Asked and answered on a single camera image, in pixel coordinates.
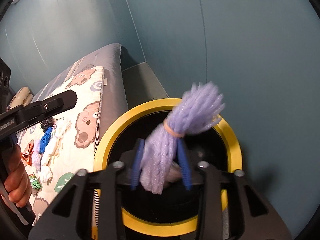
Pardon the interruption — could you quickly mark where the folded beige quilt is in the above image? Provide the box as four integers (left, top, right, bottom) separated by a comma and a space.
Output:
8, 87, 34, 109

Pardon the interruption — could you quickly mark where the cartoon bear quilted blanket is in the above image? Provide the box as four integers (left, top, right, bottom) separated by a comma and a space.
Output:
18, 66, 104, 220

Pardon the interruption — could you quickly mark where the white tissue bundle pink band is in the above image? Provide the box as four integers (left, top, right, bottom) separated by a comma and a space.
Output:
52, 118, 71, 139

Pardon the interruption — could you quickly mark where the green snack wrapper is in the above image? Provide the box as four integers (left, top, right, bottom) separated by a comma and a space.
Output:
29, 174, 42, 190

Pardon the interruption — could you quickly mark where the small black plastic bag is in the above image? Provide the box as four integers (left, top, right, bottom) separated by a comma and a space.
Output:
40, 117, 55, 133

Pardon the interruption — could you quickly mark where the yellow rimmed black trash bin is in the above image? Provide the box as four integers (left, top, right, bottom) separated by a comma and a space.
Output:
93, 98, 243, 238

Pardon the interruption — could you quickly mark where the orange foil snack wrapper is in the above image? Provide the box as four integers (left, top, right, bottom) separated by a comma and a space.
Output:
21, 140, 34, 166

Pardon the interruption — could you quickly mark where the person left hand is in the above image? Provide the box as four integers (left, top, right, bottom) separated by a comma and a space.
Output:
2, 145, 32, 207

